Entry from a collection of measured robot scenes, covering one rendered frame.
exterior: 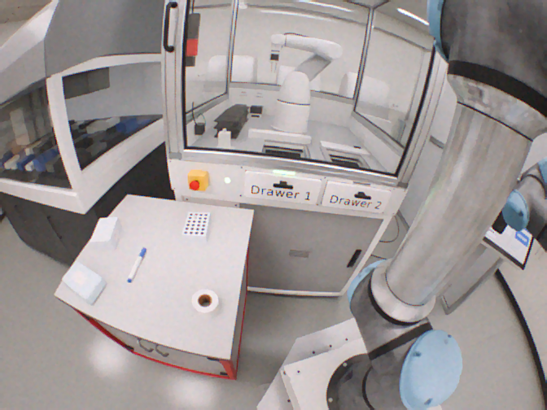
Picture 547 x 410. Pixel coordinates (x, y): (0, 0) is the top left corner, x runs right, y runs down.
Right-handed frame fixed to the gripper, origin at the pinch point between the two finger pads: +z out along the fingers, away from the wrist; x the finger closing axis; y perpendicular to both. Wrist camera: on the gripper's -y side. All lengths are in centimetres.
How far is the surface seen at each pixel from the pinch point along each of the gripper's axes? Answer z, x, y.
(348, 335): -13, 24, -55
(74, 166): -59, 122, -60
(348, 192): 11, 52, -17
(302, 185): 1, 66, -24
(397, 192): 21.5, 34.3, -4.1
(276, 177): -5, 74, -27
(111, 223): -41, 104, -71
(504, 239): 15.0, -20.1, 0.6
